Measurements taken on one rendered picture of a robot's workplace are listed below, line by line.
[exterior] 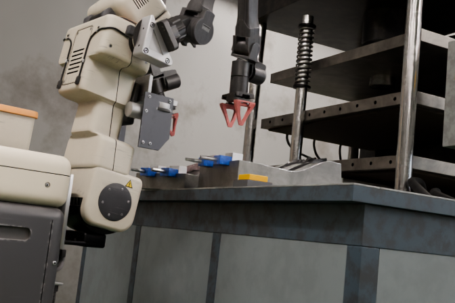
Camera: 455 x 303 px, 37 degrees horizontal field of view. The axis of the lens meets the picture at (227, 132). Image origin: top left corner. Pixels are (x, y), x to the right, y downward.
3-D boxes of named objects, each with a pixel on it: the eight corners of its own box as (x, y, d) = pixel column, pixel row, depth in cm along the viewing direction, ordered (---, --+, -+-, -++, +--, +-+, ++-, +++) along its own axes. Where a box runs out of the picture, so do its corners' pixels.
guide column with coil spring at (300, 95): (281, 291, 306) (307, 13, 326) (274, 290, 310) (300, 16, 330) (291, 292, 308) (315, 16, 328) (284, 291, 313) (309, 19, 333)
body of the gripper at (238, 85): (238, 104, 219) (240, 81, 220) (254, 100, 210) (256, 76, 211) (220, 101, 215) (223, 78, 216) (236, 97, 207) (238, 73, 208)
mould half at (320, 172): (235, 190, 200) (240, 145, 202) (197, 191, 223) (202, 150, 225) (369, 209, 223) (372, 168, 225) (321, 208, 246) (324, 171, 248)
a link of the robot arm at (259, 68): (233, 38, 216) (254, 41, 210) (256, 47, 224) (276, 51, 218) (223, 74, 216) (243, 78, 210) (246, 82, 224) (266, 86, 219)
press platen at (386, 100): (410, 102, 259) (412, 89, 260) (260, 128, 356) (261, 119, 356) (539, 134, 293) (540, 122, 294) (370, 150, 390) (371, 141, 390)
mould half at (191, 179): (183, 189, 224) (187, 156, 225) (134, 188, 242) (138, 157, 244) (281, 206, 259) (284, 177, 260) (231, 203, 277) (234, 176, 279)
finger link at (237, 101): (242, 128, 214) (244, 99, 216) (254, 126, 208) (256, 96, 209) (223, 125, 211) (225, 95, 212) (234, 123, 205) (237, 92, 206)
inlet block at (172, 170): (155, 177, 221) (157, 161, 222) (145, 177, 225) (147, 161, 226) (185, 182, 230) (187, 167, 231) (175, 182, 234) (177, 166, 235)
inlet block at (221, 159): (203, 165, 202) (205, 147, 203) (196, 166, 206) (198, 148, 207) (241, 171, 208) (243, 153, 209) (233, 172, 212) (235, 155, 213)
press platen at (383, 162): (406, 167, 256) (407, 154, 256) (255, 176, 352) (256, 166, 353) (537, 192, 290) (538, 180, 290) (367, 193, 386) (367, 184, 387)
